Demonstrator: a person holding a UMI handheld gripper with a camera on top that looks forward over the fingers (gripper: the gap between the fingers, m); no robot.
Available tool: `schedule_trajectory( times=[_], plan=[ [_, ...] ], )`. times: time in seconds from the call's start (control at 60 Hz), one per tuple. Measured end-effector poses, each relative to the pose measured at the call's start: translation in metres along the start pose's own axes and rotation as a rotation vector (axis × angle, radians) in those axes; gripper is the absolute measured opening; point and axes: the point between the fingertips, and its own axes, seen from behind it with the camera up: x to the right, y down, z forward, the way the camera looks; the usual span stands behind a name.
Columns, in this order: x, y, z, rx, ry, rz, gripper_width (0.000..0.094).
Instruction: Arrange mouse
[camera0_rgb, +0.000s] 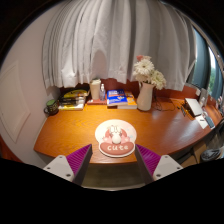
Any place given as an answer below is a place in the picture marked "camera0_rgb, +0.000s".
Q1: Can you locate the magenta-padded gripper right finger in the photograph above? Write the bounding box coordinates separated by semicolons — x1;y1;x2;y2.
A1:
134;143;184;185

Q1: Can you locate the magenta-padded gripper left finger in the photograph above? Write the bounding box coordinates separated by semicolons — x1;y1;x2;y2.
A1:
43;143;94;186

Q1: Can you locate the round white cartoon mouse pad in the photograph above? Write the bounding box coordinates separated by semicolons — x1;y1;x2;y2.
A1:
94;119;138;158

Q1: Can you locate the dark green mug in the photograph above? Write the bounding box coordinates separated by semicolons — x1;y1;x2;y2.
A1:
43;99;60;117

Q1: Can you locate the white tablet device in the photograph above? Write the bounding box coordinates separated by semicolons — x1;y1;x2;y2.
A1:
184;97;204;118

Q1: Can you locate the orange-yellow book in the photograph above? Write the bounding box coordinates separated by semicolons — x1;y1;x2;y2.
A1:
117;91;138;110

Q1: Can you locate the white vase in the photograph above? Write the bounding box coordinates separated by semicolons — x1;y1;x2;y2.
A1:
136;81;156;112

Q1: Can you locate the red book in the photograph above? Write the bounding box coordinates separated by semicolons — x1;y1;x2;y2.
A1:
86;97;108;106

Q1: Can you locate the yellow and black book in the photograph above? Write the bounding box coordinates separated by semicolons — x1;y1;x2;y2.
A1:
63;89;89;99

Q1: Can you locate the clear spray bottle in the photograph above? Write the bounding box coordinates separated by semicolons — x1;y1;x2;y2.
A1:
98;83;107;102

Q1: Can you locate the beige tumbler with lid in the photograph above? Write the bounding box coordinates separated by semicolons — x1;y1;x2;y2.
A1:
88;78;102;101

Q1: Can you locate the blue book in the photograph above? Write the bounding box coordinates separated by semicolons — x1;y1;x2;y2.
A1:
106;89;129;108

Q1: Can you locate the white flower bouquet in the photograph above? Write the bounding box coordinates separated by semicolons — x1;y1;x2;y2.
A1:
132;54;168;91

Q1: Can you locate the glass window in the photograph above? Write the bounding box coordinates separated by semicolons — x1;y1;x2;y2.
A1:
186;28;224;101

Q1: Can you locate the white curtain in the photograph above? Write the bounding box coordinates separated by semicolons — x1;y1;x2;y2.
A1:
41;0;198;93

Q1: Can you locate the black cable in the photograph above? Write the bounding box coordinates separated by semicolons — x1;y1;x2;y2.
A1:
152;96;184;113

